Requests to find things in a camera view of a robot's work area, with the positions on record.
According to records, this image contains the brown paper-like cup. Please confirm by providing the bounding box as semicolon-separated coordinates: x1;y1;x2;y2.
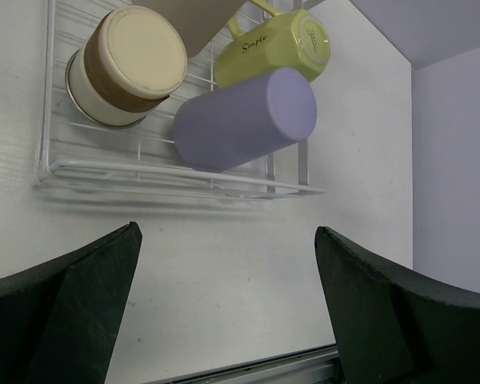
131;0;246;58

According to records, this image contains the small metal-lined beige cup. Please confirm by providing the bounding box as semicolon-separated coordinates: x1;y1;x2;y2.
66;6;188;128

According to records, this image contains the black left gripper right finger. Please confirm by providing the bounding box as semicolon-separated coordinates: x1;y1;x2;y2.
314;227;480;383

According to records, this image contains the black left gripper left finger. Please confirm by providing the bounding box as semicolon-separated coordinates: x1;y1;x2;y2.
0;222;142;383

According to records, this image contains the white wire dish rack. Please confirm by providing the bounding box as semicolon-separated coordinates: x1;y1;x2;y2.
36;1;320;200

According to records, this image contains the aluminium frame rail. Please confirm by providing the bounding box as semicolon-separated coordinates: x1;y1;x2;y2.
158;345;345;383

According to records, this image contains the pale yellow mug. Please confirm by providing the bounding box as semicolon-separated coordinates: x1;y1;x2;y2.
214;1;331;88

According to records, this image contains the lavender plastic cup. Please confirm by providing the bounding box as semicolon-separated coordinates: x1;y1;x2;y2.
173;67;318;173

